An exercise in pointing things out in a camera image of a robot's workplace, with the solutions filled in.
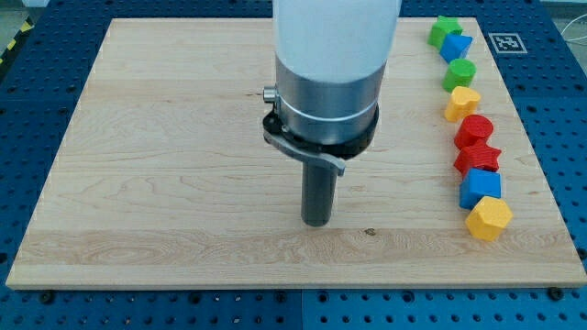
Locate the green star block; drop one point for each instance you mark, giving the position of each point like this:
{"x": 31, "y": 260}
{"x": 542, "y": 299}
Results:
{"x": 444, "y": 26}

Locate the yellow heart block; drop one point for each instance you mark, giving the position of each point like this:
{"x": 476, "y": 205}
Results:
{"x": 463, "y": 102}

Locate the light wooden board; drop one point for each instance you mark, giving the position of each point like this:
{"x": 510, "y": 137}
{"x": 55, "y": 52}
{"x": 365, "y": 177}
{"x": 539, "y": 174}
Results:
{"x": 163, "y": 180}

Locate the yellow hexagon block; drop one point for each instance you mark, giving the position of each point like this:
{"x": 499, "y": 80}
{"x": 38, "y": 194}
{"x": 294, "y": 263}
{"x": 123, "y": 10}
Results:
{"x": 489, "y": 218}

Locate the white fiducial marker tag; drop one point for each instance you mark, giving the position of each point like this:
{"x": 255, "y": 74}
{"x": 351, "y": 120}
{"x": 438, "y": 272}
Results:
{"x": 507, "y": 43}

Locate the blue triangular block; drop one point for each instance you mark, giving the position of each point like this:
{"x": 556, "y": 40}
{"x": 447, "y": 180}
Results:
{"x": 455, "y": 47}

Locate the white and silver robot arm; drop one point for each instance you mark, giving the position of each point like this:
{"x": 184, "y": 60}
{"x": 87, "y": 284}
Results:
{"x": 330, "y": 57}

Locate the red cylinder block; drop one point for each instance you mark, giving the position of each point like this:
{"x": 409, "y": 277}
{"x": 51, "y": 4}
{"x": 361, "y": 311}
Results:
{"x": 473, "y": 128}

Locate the green cylinder block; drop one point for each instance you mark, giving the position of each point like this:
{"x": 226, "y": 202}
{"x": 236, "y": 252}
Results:
{"x": 460, "y": 72}

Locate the blue cube block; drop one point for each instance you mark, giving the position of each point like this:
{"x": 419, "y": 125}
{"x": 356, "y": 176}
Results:
{"x": 478, "y": 184}

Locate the dark grey cylindrical pointer tool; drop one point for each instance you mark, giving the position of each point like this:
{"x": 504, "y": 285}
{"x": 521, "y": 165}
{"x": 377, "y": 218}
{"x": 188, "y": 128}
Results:
{"x": 318, "y": 189}

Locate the red star block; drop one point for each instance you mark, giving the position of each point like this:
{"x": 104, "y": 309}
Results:
{"x": 479, "y": 156}

